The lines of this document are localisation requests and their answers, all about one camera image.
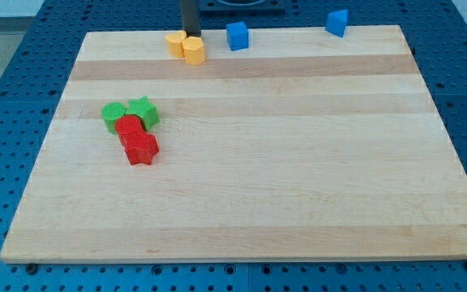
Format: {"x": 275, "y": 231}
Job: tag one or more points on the green cylinder block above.
{"x": 112, "y": 112}

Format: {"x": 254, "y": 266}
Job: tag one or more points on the red cylinder block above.
{"x": 128, "y": 126}

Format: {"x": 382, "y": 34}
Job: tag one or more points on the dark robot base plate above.
{"x": 241, "y": 5}

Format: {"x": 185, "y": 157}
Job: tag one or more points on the yellow heart block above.
{"x": 174, "y": 42}

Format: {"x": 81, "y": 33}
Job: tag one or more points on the wooden board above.
{"x": 303, "y": 147}

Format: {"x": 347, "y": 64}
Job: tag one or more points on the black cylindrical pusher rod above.
{"x": 189, "y": 10}

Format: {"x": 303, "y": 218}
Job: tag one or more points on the red star block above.
{"x": 140, "y": 148}

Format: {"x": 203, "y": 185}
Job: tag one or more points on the blue cube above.
{"x": 237, "y": 36}

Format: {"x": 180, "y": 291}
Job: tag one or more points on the blue triangular prism block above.
{"x": 336, "y": 22}

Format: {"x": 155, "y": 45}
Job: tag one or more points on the green star block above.
{"x": 145, "y": 111}

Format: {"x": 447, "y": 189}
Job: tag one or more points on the yellow hexagon block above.
{"x": 194, "y": 50}

